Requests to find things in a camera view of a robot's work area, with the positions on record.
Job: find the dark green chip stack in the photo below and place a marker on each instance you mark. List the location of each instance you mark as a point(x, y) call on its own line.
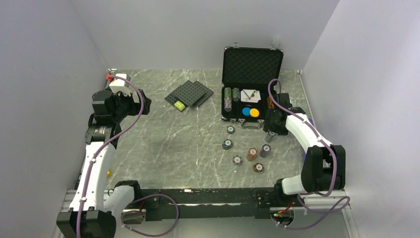
point(235, 94)

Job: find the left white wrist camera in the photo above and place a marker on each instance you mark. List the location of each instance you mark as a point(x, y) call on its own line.
point(117, 85)

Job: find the dark foam pad top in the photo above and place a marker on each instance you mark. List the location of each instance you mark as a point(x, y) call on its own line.
point(187, 93)

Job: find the black base frame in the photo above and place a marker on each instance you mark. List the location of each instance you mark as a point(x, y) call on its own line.
point(195, 203)

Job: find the purple-grey chip stack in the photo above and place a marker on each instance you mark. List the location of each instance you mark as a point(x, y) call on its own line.
point(269, 136)

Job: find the yellow-green dice block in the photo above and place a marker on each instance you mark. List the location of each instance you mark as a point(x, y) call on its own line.
point(179, 106)

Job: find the red chip stack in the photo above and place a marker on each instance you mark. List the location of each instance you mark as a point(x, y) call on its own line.
point(252, 154)

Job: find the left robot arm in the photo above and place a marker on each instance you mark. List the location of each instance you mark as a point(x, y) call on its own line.
point(90, 215)

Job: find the small chip stack near case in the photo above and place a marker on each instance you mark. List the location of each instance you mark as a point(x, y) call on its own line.
point(230, 129)

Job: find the purple chip stack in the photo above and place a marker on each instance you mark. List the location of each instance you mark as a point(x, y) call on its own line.
point(265, 151)

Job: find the blue dealer button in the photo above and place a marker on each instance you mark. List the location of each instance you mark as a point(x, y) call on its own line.
point(246, 111)

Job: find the grey chip stack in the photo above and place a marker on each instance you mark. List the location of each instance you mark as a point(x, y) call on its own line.
point(227, 104)

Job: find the yellow dealer button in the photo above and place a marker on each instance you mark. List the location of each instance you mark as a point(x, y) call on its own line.
point(254, 113)

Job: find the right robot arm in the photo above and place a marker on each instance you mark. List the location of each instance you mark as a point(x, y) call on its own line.
point(324, 164)

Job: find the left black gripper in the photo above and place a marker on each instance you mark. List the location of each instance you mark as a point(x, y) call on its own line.
point(135, 106)

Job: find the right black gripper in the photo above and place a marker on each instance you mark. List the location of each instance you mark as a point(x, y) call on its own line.
point(268, 125)

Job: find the playing cards deck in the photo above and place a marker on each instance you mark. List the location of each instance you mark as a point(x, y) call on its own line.
point(250, 96)

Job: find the black poker case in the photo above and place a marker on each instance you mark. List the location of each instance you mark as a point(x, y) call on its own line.
point(249, 68)

